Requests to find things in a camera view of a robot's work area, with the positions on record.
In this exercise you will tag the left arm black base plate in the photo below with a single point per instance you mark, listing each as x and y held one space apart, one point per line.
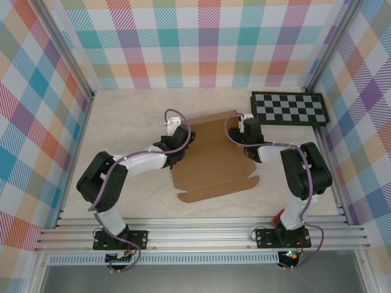
139 239

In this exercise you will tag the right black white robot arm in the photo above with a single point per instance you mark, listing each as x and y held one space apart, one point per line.
308 174

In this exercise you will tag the small green circuit board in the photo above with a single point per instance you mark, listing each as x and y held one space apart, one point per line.
120 255

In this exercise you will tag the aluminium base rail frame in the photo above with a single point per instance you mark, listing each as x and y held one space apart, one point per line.
198 235

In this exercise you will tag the grey metal panel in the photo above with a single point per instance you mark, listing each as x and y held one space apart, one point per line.
198 279

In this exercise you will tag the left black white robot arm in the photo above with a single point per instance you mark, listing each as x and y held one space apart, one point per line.
104 183

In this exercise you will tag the small lit circuit board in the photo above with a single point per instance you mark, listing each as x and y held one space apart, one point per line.
290 254

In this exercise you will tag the black grey chessboard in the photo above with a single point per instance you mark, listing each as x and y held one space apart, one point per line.
290 108

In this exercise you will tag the brown cardboard box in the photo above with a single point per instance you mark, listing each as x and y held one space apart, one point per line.
214 171

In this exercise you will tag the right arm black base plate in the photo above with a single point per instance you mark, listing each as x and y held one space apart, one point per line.
264 238

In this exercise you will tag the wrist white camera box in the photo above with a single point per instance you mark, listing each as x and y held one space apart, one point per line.
246 116
173 123

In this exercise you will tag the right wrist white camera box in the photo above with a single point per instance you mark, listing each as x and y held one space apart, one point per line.
246 116

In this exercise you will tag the aluminium corner post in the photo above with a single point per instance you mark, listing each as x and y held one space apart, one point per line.
67 52
333 45

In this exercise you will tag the red plastic object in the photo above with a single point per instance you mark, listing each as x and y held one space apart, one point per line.
278 216

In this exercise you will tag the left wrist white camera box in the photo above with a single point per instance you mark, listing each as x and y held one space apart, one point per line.
173 123

